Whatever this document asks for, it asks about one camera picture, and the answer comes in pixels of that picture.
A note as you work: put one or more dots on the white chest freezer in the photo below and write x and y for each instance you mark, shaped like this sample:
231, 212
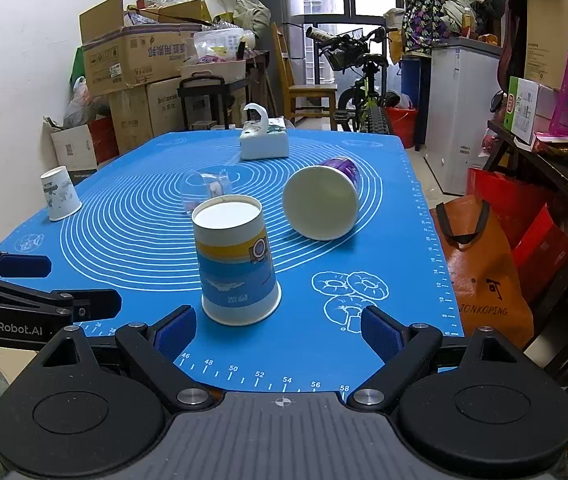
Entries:
458, 110

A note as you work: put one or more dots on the wooden chair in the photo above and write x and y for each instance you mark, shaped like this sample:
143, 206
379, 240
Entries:
309, 91

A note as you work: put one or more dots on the blue and yellow paper cup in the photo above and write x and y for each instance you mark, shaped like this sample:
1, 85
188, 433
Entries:
234, 280

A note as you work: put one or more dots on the red plastic bucket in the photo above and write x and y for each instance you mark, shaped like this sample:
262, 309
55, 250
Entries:
403, 125

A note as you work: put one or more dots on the pink plastic item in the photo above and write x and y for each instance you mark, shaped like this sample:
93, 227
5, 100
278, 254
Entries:
566, 95

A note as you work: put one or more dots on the white cardboard box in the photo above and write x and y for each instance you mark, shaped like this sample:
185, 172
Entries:
71, 152

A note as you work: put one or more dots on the red gift box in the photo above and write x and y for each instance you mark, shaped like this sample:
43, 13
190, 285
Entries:
543, 255

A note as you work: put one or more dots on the black and green bicycle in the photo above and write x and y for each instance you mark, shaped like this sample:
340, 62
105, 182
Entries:
363, 85

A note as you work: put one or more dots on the green and white carton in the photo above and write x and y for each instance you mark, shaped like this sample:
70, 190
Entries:
523, 107

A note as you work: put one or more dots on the purple and white paper cup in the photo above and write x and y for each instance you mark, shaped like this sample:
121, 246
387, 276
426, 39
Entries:
319, 205

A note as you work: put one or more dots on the white patterned paper cup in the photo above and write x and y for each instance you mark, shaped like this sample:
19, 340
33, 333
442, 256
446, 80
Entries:
60, 195

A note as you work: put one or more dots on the white tissue box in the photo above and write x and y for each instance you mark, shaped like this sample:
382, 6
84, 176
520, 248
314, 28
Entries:
264, 146

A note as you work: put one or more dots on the light green curtain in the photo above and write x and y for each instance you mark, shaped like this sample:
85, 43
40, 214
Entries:
244, 5

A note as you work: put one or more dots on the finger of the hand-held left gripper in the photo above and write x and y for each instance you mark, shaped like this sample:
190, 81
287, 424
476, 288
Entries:
96, 304
21, 266

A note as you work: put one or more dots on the large open cardboard box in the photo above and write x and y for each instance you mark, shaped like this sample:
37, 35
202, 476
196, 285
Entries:
129, 55

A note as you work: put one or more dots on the brown cardboard box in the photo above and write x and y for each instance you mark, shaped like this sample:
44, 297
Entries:
139, 115

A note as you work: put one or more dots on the black trolley frame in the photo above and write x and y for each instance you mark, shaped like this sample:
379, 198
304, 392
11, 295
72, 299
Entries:
203, 95

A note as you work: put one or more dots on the orange shopping bag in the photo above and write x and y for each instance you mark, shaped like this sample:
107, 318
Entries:
483, 280

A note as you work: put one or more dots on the red shopping bag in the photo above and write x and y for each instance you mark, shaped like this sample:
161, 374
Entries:
508, 200

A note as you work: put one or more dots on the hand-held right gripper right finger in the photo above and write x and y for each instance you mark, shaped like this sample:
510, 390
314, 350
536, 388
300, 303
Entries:
381, 334

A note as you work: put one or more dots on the blue silicone baking mat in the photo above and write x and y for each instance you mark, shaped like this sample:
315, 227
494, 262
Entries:
393, 270

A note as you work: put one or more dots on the clear plastic cup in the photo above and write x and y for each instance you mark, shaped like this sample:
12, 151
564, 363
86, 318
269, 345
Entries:
199, 186

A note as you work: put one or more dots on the floral fabric bag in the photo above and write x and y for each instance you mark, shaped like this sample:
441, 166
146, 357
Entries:
423, 25

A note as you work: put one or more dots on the white plastic bag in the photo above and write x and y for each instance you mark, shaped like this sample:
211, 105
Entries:
78, 105

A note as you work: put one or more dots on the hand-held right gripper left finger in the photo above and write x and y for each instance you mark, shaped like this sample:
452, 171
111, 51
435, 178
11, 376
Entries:
176, 334

